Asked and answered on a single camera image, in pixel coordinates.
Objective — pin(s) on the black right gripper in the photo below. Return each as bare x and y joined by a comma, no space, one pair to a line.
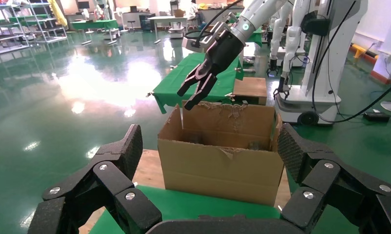
224,51

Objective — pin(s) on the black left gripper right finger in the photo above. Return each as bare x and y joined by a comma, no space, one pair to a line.
331,181

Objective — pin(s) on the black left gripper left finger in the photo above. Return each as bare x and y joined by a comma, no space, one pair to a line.
111,181

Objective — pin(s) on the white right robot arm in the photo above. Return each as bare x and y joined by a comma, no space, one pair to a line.
260,16

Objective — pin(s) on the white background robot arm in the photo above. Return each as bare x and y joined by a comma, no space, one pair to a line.
294,48
278,32

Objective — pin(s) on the small background cardboard box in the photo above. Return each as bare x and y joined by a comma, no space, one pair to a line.
179,13

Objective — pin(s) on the large open cardboard carton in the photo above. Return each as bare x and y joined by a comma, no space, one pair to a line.
221,174

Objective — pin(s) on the small white wheeled cart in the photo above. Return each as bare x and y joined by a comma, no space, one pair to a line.
176,33

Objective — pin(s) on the person in white clothes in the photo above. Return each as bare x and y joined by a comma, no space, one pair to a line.
195,14

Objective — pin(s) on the white background table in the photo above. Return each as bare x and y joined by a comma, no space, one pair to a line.
168,18

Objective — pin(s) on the black background robot gripper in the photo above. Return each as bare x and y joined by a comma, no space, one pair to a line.
273,68
282,88

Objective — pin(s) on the black power brick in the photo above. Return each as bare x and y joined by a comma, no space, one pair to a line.
376,116

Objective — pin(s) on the small round stool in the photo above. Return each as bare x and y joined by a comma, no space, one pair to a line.
131,25

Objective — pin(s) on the white background robot body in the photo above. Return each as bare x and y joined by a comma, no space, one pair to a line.
331,64

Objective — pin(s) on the yellow floor barrier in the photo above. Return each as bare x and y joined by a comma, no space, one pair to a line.
360,51

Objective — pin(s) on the yellow hanging cloth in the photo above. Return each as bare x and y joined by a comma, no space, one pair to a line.
58,13

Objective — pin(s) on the white metal shelving rack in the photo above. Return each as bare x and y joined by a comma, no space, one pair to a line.
5,29
47,30

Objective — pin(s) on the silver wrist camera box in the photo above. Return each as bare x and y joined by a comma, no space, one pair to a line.
205,38

